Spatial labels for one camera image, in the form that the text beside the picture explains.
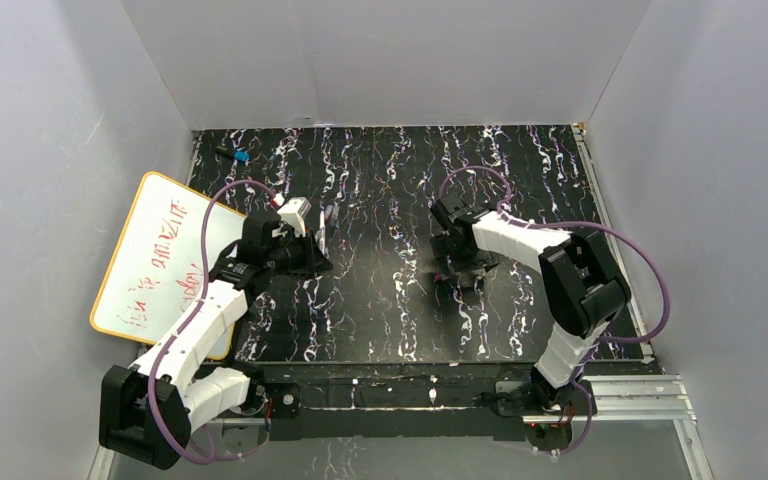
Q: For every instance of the yellow framed whiteboard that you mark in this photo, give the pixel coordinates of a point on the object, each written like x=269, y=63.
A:
x=155, y=272

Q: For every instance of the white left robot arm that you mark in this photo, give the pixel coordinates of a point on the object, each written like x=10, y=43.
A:
x=150, y=409

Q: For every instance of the black pen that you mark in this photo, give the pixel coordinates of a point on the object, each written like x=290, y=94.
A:
x=334, y=214

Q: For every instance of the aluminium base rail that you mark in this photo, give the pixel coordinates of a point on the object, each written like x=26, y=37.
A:
x=416, y=406

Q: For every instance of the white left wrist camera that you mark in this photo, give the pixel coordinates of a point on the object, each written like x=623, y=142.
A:
x=294, y=212

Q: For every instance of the blue capped black marker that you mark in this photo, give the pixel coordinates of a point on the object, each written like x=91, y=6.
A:
x=232, y=154

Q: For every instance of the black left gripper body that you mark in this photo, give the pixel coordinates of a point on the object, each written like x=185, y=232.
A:
x=317, y=244

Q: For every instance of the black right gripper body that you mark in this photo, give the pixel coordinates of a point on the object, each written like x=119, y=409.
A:
x=461, y=272

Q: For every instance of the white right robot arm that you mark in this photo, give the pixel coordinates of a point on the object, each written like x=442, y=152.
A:
x=583, y=283

